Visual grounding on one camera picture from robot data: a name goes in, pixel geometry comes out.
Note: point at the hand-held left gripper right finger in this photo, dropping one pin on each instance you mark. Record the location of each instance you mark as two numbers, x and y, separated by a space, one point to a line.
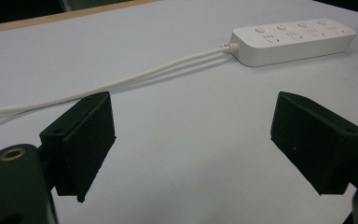
317 140

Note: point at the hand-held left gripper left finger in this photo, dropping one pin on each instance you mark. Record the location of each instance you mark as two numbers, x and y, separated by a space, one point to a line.
80 140

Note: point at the white power strip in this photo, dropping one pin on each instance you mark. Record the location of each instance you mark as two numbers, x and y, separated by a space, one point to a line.
292 43

